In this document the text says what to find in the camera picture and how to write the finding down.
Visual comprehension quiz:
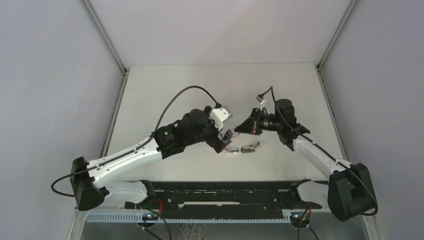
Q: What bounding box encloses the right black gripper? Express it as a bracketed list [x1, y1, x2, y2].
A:
[234, 107, 283, 136]

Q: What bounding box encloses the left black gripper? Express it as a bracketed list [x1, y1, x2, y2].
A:
[185, 106, 232, 152]

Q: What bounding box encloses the pink stapler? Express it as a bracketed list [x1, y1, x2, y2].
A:
[224, 147, 240, 154]

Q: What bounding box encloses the tan stapler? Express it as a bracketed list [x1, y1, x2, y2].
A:
[240, 141, 260, 154]

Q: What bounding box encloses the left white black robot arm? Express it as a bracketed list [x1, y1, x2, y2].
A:
[70, 106, 232, 211]

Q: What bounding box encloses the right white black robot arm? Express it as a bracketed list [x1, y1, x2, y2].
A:
[235, 99, 379, 222]

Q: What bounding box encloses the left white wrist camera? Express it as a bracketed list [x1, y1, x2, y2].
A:
[209, 106, 233, 131]

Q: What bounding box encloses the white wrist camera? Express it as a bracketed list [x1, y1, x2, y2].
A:
[256, 94, 267, 111]
[209, 106, 233, 131]

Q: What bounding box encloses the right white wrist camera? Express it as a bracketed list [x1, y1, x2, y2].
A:
[256, 94, 267, 111]

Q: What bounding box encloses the right black camera cable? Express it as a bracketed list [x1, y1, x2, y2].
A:
[261, 86, 379, 217]

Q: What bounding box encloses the black camera cable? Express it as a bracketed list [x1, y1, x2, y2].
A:
[50, 85, 222, 198]
[261, 86, 379, 217]

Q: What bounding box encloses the left black camera cable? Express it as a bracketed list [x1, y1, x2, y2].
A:
[50, 85, 222, 198]

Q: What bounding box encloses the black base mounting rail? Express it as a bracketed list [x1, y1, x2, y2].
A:
[124, 181, 322, 219]

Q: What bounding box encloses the left aluminium frame post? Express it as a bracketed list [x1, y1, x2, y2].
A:
[79, 0, 127, 75]

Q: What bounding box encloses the aluminium frame post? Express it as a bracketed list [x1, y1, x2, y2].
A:
[79, 0, 127, 75]
[316, 0, 360, 72]

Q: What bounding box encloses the white slotted cable duct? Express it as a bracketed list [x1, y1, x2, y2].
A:
[86, 211, 291, 223]

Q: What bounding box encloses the right aluminium frame post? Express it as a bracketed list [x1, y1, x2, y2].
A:
[316, 0, 360, 72]

